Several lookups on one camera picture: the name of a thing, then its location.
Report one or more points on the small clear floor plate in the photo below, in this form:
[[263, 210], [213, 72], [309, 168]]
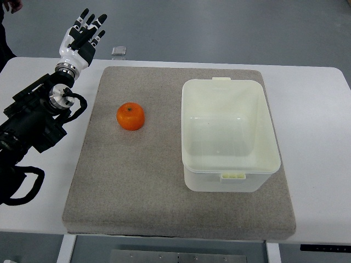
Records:
[[119, 51]]

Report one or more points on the orange fruit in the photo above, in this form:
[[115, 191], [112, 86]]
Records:
[[130, 116]]

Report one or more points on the white plastic box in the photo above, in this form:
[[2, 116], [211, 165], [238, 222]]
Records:
[[228, 138]]

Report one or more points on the white left table leg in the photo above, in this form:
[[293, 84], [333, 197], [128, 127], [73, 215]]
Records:
[[66, 248]]

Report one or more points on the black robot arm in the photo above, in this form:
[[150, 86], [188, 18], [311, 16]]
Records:
[[35, 120]]

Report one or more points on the black table control panel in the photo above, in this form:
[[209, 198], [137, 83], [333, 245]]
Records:
[[326, 248]]

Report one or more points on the white table leg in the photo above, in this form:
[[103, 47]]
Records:
[[66, 248], [273, 253]]

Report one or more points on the white right table leg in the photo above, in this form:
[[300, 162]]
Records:
[[273, 253]]

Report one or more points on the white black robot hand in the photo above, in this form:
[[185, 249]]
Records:
[[81, 39]]

